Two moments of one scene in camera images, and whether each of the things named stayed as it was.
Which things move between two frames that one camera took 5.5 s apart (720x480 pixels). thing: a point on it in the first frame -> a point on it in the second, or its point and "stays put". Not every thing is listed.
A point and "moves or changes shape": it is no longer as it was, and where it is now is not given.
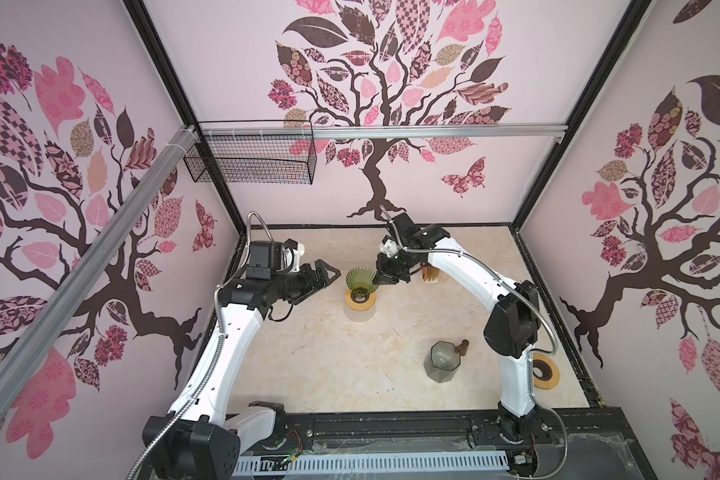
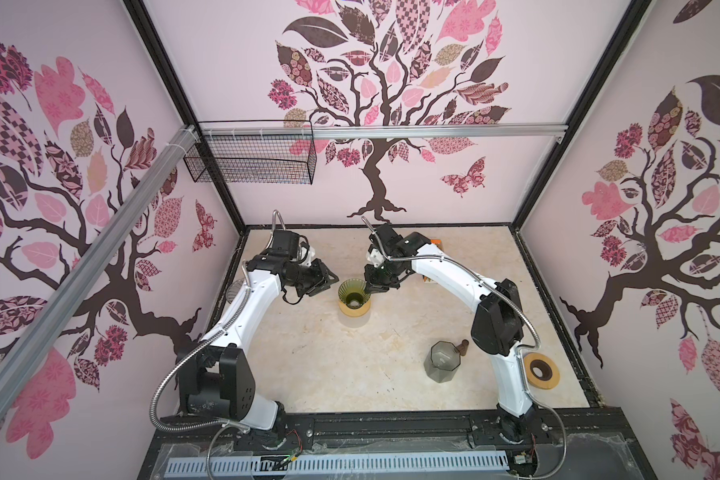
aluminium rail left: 2,378 stays put
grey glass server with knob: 443,360 stays put
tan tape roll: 364,306 moves or changes shape
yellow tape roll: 545,374 stays put
